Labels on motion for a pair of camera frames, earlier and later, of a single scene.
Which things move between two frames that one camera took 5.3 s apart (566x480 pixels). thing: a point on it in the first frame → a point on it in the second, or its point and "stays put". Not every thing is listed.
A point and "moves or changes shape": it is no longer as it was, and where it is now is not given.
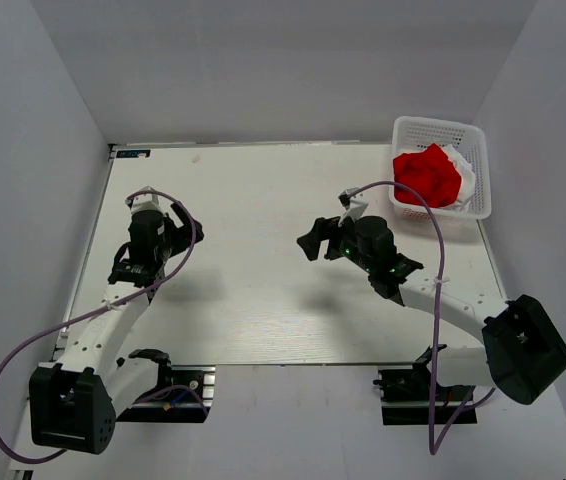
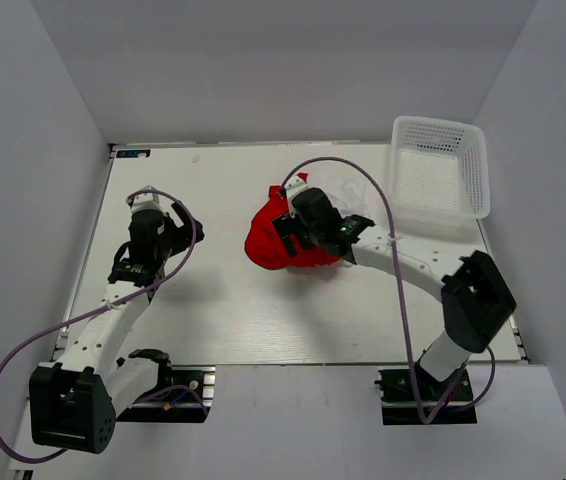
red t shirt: (430, 173) → (264, 245)
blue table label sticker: (144, 153) stays put
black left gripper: (183, 233) stays put
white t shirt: (466, 170) moves or changes shape
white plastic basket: (410, 134) stays put
